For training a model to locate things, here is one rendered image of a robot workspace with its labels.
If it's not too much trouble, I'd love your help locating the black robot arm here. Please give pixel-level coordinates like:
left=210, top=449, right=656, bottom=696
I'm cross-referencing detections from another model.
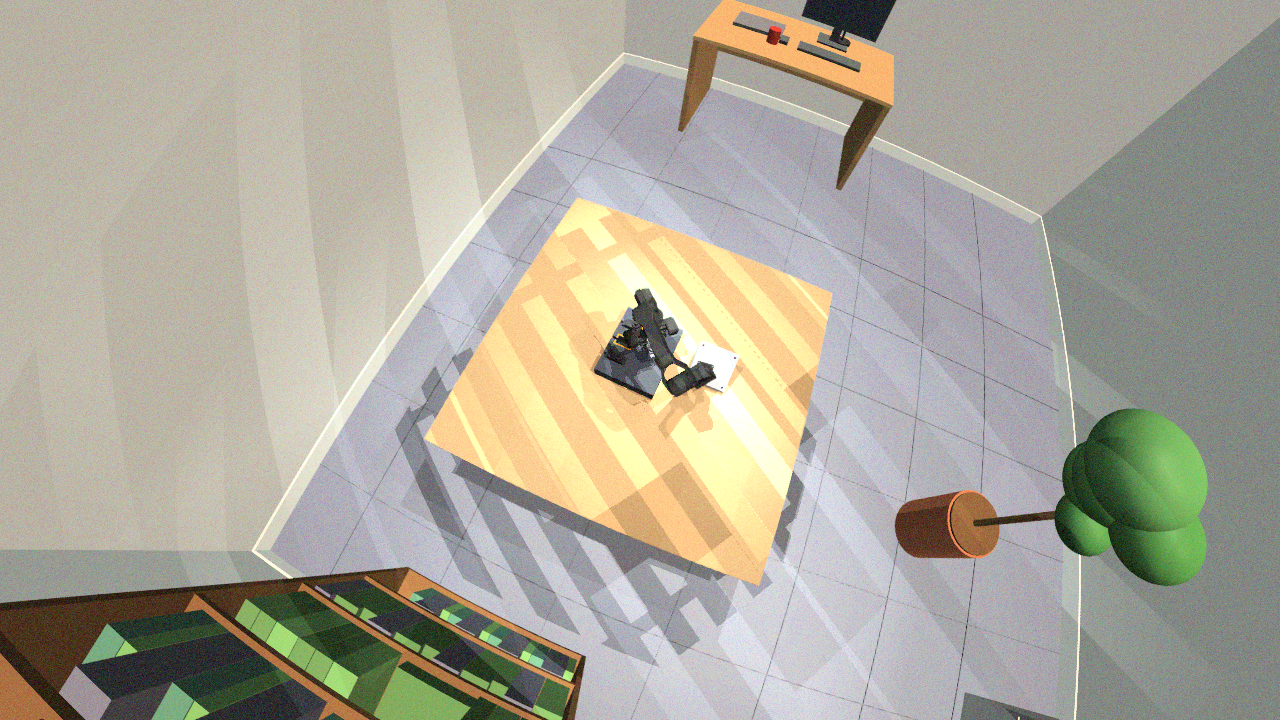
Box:
left=632, top=288, right=716, bottom=397

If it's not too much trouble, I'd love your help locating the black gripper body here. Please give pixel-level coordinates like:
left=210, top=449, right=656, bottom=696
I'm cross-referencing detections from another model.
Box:
left=623, top=316, right=678, bottom=348

